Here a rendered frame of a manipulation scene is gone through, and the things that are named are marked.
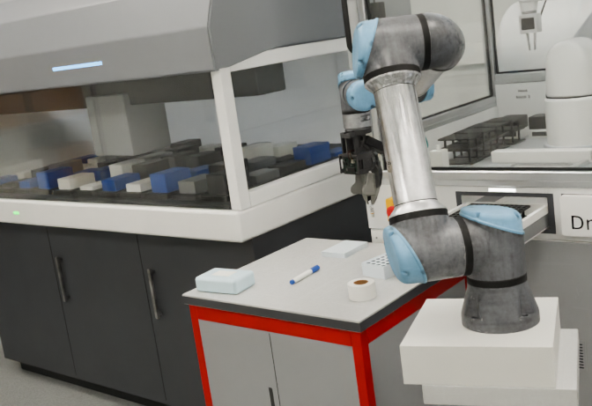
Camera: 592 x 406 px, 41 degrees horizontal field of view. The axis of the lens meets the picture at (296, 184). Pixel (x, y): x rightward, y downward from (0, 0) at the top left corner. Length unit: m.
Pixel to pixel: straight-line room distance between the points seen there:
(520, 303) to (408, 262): 0.24
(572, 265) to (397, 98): 0.90
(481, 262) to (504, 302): 0.09
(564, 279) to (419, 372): 0.84
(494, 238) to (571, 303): 0.82
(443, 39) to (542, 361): 0.64
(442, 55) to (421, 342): 0.57
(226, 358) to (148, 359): 1.04
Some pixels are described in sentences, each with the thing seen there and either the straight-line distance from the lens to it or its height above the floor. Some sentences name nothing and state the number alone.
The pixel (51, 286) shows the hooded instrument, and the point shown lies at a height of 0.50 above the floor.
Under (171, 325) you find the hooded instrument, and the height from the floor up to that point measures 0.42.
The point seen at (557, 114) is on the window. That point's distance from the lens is 2.23.
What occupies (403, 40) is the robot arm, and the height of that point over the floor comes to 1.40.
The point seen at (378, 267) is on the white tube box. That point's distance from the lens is 2.19.
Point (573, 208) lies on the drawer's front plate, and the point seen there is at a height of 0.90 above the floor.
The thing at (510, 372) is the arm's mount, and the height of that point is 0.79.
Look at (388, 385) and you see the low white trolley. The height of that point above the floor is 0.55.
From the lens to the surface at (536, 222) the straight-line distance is 2.21.
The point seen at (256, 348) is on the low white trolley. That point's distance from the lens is 2.20.
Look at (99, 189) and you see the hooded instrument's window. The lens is 3.12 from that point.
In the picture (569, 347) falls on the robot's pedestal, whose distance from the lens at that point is 1.72.
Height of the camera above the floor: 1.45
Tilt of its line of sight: 11 degrees down
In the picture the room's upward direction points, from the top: 8 degrees counter-clockwise
